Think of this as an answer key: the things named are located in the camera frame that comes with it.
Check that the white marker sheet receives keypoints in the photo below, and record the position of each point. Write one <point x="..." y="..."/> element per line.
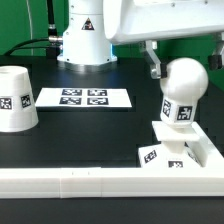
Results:
<point x="83" y="97"/>

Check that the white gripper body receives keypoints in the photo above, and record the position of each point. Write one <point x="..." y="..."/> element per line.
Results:
<point x="129" y="21"/>

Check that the white L-shaped fence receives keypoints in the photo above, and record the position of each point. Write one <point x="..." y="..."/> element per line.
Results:
<point x="207" y="180"/>

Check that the black cable connector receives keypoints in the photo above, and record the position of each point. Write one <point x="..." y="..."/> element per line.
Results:
<point x="55" y="40"/>

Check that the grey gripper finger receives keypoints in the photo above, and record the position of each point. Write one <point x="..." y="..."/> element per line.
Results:
<point x="216" y="59"/>
<point x="158" y="69"/>

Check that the white lamp bulb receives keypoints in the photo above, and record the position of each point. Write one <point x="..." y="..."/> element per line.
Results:
<point x="185" y="84"/>

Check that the white lamp shade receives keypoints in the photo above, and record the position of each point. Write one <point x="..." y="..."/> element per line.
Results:
<point x="17" y="106"/>

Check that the white lamp base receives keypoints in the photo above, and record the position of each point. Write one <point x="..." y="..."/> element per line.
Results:
<point x="172" y="151"/>

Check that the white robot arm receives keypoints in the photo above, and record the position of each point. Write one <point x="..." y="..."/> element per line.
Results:
<point x="95" y="26"/>

